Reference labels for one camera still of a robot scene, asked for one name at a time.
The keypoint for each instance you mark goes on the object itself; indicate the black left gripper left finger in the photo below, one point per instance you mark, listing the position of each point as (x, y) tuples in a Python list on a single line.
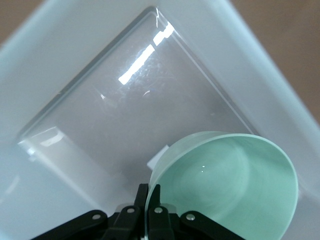
[(125, 220)]

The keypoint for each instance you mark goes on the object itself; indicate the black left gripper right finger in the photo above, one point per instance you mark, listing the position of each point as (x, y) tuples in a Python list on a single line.
[(160, 220)]

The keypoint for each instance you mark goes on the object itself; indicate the mint green bowl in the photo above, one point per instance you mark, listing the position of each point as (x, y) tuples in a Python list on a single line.
[(232, 180)]

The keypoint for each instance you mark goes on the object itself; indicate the clear plastic bin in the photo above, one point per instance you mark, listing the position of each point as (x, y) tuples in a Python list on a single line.
[(112, 105)]

